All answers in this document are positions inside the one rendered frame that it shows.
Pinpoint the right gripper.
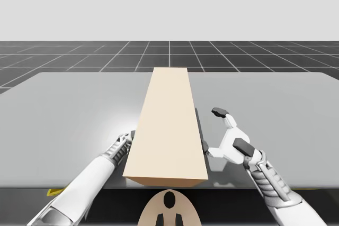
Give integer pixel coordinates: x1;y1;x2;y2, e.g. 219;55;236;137
201;107;262;165

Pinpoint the tall board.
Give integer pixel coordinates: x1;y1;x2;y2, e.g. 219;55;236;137
122;67;209;187

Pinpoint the tan robot part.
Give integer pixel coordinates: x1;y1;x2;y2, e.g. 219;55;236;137
137;188;203;226

